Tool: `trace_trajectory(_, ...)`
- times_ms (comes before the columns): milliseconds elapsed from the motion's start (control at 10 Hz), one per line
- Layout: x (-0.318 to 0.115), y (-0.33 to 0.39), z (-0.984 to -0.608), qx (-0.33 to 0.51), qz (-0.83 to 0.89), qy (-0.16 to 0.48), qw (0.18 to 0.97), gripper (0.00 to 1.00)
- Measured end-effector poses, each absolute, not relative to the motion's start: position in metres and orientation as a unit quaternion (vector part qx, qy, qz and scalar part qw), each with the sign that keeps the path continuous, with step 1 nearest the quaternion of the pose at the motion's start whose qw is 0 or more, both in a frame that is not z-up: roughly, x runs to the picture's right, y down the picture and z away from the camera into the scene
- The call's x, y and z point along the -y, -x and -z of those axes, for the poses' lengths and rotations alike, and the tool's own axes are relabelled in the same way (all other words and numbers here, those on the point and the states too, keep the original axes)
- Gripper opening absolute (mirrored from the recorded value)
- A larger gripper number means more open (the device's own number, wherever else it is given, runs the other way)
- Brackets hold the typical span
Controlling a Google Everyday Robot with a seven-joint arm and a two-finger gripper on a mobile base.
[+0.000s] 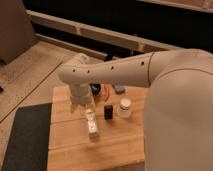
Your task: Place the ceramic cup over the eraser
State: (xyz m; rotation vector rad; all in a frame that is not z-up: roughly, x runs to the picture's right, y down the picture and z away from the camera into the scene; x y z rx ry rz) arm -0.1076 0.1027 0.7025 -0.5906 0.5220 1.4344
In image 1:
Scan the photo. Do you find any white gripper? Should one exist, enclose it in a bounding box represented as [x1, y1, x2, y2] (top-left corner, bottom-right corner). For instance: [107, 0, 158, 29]
[69, 84, 94, 112]

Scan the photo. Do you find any white ceramic cup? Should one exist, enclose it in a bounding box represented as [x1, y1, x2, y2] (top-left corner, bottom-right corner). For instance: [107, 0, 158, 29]
[117, 98, 131, 118]

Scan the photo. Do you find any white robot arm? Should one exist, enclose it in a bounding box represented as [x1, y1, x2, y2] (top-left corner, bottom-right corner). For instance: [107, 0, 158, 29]
[59, 49, 213, 171]

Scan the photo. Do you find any black bowl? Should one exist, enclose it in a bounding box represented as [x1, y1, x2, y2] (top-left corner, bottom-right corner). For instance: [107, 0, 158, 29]
[90, 84, 101, 96]

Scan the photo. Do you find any small clear bottle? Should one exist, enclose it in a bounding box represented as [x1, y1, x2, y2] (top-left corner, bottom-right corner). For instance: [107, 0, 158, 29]
[85, 108, 99, 138]

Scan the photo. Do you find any blue grey small object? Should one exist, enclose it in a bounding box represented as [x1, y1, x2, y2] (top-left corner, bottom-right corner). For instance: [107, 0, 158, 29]
[113, 85, 125, 94]

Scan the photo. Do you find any dark grey floor mat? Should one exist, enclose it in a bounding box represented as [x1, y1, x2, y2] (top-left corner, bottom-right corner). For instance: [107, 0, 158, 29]
[1, 103, 52, 171]

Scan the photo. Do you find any grey upholstered furniture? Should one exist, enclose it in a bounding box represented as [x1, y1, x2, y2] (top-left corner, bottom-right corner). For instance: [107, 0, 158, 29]
[0, 0, 37, 64]

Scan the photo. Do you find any wooden shelf rail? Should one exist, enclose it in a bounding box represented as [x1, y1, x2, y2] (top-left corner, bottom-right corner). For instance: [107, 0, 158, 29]
[27, 10, 178, 53]

